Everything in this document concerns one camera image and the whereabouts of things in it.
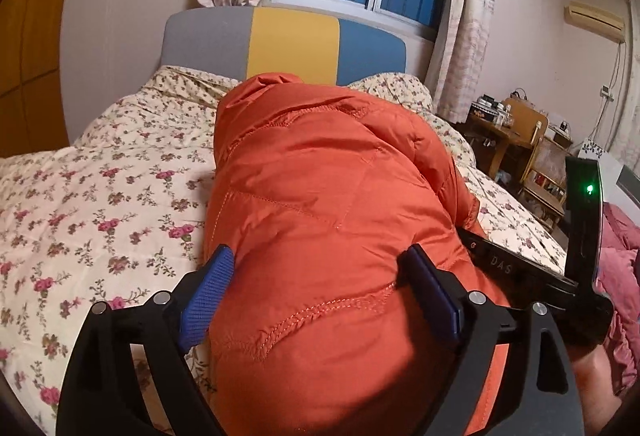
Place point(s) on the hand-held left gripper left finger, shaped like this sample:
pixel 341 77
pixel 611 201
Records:
pixel 210 296

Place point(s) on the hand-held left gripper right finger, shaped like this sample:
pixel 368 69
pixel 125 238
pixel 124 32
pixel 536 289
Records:
pixel 431 297

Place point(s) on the orange puffer jacket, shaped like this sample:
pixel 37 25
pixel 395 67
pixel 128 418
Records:
pixel 330 236

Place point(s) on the person's right forearm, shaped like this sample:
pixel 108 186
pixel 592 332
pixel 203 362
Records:
pixel 595 391

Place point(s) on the pink cloth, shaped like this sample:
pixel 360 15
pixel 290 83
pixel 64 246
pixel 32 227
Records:
pixel 622 266

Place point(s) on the wooden chair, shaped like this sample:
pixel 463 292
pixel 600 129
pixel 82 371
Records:
pixel 547 166

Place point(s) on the white printed cabinet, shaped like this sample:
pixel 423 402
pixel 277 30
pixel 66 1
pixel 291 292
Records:
pixel 617 166

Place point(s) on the wooden desk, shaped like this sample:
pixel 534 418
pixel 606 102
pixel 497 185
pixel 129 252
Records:
pixel 500 141

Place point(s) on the floral quilt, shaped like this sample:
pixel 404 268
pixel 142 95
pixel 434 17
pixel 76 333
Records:
pixel 100 201

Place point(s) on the grey yellow blue headboard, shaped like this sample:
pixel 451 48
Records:
pixel 295 46

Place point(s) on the yellow wooden wardrobe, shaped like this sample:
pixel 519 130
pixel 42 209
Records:
pixel 30 41

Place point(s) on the wall air conditioner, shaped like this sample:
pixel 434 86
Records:
pixel 595 18

